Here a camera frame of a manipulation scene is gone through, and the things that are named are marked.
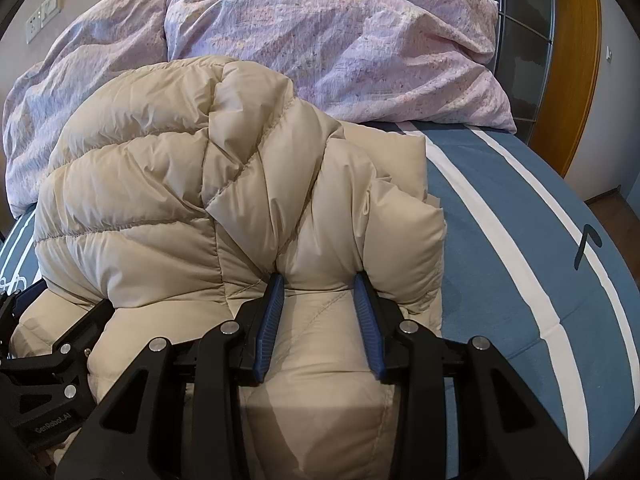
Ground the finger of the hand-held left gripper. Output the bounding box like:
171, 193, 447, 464
0, 299, 115, 413

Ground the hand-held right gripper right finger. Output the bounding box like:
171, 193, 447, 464
352, 271, 586, 480

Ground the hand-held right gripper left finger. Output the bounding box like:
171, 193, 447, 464
55, 272, 286, 480

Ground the beige down jacket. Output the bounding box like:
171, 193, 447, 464
7, 55, 448, 480

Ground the blue white striped bedsheet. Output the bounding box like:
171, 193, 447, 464
0, 120, 623, 468

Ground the pink floral bedding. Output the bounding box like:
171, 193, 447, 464
2, 0, 172, 217
164, 0, 518, 136

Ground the dark glass door panel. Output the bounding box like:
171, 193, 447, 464
465, 0, 557, 136

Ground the wooden framed glass door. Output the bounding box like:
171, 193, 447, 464
442, 0, 602, 177

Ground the white wall socket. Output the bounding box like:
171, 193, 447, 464
26, 0, 64, 44

